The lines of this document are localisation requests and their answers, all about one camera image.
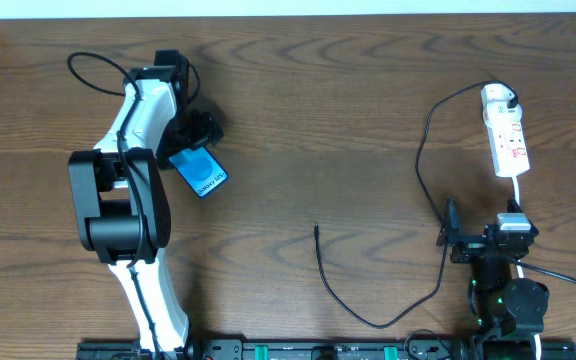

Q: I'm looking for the blue Samsung Galaxy smartphone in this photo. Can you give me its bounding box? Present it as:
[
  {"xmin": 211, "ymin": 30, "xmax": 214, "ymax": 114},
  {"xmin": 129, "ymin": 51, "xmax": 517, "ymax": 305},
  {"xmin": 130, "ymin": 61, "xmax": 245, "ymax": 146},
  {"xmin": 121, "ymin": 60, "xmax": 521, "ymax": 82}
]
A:
[{"xmin": 169, "ymin": 147, "xmax": 229, "ymax": 198}]

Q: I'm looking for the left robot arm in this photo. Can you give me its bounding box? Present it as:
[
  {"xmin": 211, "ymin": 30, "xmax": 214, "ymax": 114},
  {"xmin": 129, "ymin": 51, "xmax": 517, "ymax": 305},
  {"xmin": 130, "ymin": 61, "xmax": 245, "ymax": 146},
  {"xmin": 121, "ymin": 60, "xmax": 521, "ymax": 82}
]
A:
[{"xmin": 68, "ymin": 50, "xmax": 229, "ymax": 359}]

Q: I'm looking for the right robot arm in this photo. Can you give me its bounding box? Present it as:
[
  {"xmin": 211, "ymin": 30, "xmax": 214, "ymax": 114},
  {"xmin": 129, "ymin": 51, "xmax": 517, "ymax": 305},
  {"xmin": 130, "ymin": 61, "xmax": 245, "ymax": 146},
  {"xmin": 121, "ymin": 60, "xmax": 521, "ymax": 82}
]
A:
[{"xmin": 437, "ymin": 199, "xmax": 549, "ymax": 359}]

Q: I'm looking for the white power strip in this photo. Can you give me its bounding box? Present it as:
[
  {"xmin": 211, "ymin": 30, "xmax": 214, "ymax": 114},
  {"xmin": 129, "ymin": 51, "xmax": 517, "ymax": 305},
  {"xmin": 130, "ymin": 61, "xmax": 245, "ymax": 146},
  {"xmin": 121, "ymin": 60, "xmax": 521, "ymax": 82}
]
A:
[{"xmin": 483, "ymin": 101, "xmax": 530, "ymax": 178}]

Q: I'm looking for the white USB wall charger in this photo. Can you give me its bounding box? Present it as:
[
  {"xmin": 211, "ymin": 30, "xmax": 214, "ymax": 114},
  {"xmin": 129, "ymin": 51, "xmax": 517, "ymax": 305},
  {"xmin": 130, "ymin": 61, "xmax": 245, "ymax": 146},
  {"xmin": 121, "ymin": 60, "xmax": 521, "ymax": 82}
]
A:
[{"xmin": 480, "ymin": 83, "xmax": 522, "ymax": 128}]

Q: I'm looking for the black USB charging cable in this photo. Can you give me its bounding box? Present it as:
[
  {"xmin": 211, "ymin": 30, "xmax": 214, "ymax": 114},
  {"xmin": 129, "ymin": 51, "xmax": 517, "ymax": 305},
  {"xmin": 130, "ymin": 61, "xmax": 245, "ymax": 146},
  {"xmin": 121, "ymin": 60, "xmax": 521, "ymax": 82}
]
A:
[{"xmin": 313, "ymin": 79, "xmax": 520, "ymax": 330}]

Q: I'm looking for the white power strip cord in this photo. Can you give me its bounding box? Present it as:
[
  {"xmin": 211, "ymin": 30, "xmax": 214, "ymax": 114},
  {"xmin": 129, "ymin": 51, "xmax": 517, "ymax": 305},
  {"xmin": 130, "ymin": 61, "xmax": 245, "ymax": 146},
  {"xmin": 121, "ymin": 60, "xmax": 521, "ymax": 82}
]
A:
[{"xmin": 510, "ymin": 174, "xmax": 543, "ymax": 360}]

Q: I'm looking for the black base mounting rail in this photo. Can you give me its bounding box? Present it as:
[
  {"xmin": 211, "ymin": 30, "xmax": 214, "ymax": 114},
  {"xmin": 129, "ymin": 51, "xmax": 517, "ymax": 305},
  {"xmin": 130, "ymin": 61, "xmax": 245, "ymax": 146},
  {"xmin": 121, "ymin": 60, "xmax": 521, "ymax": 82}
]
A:
[{"xmin": 74, "ymin": 338, "xmax": 576, "ymax": 360}]

